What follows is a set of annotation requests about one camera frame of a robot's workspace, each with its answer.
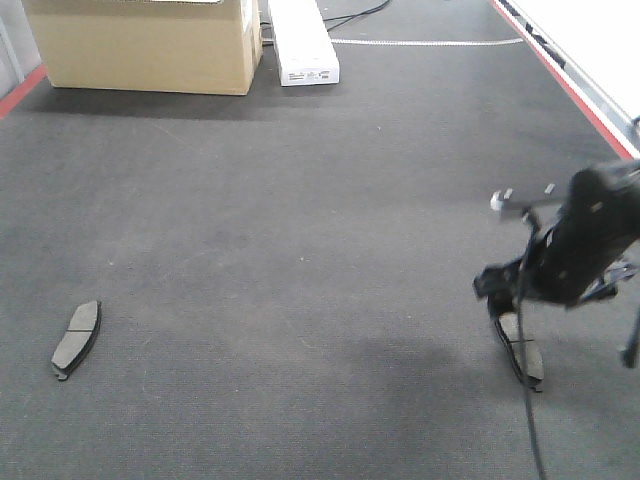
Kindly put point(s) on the red conveyor edge rail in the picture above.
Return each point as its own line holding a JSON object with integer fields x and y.
{"x": 591, "y": 48}

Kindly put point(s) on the grey brake pad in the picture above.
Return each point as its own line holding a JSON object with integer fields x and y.
{"x": 78, "y": 339}
{"x": 522, "y": 351}

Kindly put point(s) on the cardboard box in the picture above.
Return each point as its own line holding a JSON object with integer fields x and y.
{"x": 196, "y": 47}

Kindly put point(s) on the long white box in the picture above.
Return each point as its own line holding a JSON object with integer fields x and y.
{"x": 304, "y": 51}

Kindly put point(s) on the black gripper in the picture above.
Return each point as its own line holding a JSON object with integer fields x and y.
{"x": 578, "y": 259}

